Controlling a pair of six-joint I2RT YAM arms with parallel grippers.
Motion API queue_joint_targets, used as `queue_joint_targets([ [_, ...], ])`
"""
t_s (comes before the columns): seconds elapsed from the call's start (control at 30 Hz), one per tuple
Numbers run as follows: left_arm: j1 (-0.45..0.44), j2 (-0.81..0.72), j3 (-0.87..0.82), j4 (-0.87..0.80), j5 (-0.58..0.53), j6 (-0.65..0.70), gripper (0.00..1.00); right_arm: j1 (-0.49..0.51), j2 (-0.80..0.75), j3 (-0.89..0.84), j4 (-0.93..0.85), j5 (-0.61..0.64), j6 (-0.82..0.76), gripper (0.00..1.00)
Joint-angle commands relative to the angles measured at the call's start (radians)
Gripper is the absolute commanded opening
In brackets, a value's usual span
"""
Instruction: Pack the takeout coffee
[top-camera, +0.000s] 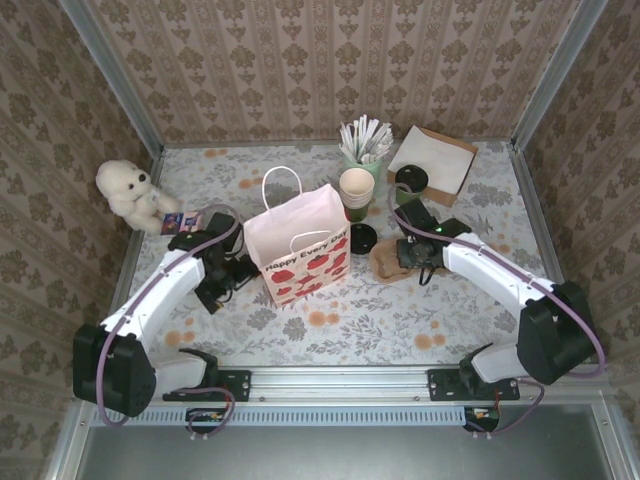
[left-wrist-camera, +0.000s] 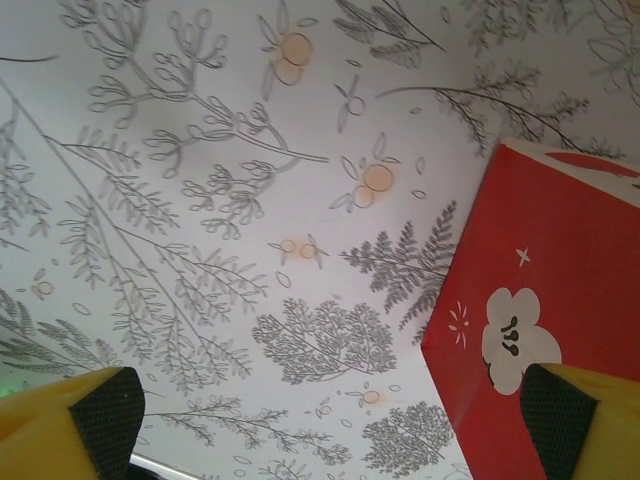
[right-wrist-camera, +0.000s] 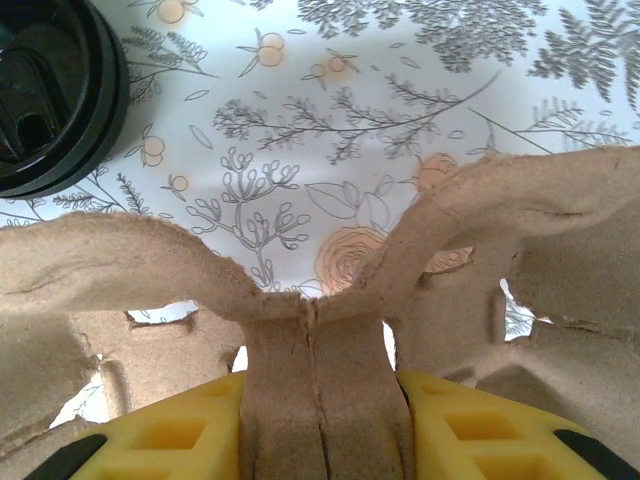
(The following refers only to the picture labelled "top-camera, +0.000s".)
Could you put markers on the green paper coffee cup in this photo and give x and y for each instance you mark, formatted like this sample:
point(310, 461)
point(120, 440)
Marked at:
point(420, 196)

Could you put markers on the black coffee cup lid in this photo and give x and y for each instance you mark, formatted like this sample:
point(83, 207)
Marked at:
point(411, 177)

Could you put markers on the white paper bag red print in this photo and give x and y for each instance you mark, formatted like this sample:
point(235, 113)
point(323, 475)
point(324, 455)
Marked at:
point(305, 240)

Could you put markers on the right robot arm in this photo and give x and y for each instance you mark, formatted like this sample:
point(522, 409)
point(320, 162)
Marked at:
point(490, 270)

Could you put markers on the small pink blue box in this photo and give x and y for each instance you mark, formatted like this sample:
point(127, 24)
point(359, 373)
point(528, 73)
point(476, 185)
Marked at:
point(182, 222)

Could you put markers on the brown cardboard box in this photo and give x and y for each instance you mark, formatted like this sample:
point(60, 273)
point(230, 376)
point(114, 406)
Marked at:
point(447, 192)

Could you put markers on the black round lid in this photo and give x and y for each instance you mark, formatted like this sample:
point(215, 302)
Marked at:
point(362, 239)

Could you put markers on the white paper sheet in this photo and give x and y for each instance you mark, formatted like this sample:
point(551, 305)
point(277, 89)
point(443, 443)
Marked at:
point(435, 155)

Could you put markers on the mint green holder cup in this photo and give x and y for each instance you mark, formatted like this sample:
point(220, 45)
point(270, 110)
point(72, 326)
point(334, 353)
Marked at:
point(376, 169)

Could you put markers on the stack of green paper cups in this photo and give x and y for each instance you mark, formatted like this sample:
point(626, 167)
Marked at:
point(357, 187)

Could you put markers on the white wrapped straw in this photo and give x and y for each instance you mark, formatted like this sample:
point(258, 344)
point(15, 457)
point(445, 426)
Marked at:
point(386, 145)
point(361, 135)
point(348, 142)
point(377, 137)

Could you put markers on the white teddy bear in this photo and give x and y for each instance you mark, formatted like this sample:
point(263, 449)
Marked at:
point(127, 192)

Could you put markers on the black controller board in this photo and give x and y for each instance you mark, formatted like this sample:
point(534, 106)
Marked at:
point(205, 417)
point(482, 417)

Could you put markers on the grey metal panel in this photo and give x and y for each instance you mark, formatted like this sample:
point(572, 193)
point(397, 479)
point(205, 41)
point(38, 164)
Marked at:
point(340, 455)

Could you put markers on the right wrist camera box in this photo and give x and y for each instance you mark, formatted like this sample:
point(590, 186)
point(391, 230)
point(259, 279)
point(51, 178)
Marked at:
point(410, 252)

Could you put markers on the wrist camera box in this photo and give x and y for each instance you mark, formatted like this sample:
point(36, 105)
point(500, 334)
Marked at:
point(209, 299)
point(410, 252)

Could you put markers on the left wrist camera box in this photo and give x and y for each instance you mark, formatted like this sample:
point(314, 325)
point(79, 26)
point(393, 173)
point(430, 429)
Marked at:
point(209, 299)

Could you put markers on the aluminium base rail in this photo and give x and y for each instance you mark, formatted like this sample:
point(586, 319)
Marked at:
point(340, 382)

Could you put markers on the aluminium frame post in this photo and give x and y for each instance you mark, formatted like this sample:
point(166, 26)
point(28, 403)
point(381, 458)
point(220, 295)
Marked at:
point(557, 75)
point(114, 75)

